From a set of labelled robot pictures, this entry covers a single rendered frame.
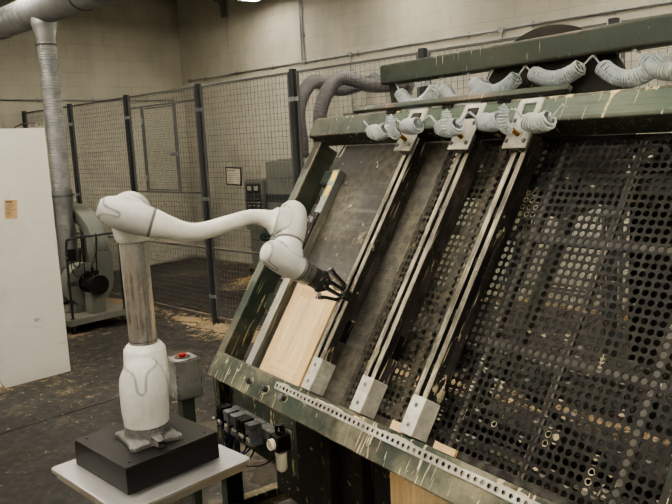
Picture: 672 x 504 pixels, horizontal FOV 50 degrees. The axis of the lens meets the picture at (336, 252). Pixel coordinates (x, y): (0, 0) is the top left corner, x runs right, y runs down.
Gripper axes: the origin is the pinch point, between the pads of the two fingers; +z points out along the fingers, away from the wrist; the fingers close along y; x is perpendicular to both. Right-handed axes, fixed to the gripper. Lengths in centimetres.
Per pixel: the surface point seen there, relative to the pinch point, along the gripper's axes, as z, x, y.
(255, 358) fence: 5, 51, -35
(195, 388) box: -6, 69, -57
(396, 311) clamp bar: 2.4, -25.4, -0.5
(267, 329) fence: 4, 51, -21
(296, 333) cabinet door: 6.7, 32.5, -18.7
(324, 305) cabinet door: 6.8, 22.4, -4.3
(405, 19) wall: 251, 453, 395
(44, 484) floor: 3, 197, -146
